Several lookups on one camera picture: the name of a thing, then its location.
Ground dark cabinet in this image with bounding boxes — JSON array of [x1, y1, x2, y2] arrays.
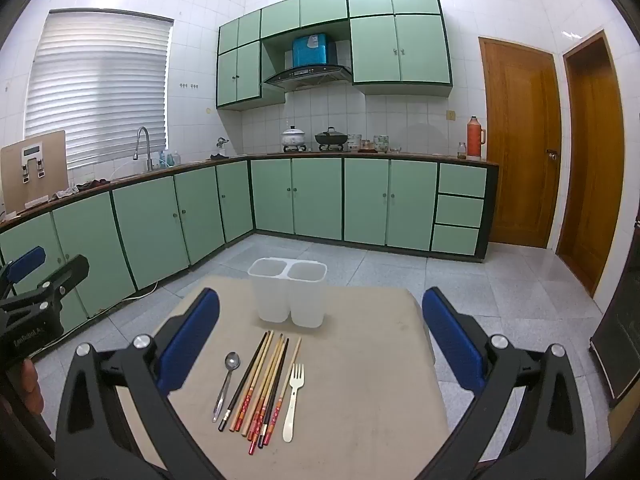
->
[[589, 290, 640, 408]]

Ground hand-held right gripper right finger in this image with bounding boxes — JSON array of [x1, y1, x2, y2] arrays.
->
[[421, 287, 591, 480]]

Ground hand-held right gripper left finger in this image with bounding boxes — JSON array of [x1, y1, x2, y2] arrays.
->
[[54, 287, 226, 480]]

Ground tan wooden board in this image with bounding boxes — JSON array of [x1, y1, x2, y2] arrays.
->
[[0, 130, 68, 213]]

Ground gas stove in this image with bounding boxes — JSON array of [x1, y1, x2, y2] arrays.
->
[[267, 143, 353, 155]]

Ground green upper wall cabinets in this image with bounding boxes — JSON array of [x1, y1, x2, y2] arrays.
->
[[215, 0, 454, 111]]

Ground orange thermos flask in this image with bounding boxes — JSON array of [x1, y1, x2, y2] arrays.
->
[[467, 115, 487, 161]]

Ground white two-compartment utensil holder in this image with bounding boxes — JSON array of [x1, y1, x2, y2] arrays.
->
[[247, 257, 328, 329]]

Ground white window blind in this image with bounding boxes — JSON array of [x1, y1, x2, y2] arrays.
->
[[24, 8, 175, 171]]

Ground white floor cable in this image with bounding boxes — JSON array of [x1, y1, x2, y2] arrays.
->
[[87, 280, 161, 318]]

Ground wooden chopstick red patterned end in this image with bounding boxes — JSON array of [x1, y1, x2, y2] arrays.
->
[[247, 336, 286, 456], [276, 337, 302, 407], [264, 355, 289, 446], [240, 333, 283, 436], [229, 331, 276, 432]]

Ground green lower kitchen cabinets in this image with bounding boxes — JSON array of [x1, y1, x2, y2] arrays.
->
[[0, 156, 500, 333]]

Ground cream plastic fork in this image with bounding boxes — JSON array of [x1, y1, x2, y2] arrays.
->
[[282, 363, 306, 443]]

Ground green drawer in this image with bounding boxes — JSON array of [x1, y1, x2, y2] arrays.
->
[[434, 194, 485, 229], [431, 224, 481, 256], [436, 162, 488, 199]]

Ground metal spoon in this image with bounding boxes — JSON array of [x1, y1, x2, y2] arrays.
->
[[212, 351, 242, 423]]

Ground black wok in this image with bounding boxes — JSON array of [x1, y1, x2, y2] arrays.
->
[[314, 127, 348, 146]]

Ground white clip device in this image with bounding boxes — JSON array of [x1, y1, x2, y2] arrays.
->
[[19, 144, 47, 184]]

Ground black range hood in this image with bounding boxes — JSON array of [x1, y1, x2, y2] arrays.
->
[[263, 64, 352, 92]]

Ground metal kitchen faucet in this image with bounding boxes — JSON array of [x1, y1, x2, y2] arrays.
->
[[132, 126, 155, 172]]

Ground recessed wooden door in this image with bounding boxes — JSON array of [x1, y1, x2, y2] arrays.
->
[[556, 30, 626, 298]]

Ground person's left hand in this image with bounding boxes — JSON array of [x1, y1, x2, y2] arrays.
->
[[18, 359, 47, 415]]

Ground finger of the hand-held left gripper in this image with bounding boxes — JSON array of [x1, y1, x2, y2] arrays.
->
[[0, 246, 47, 287], [0, 254, 91, 316]]

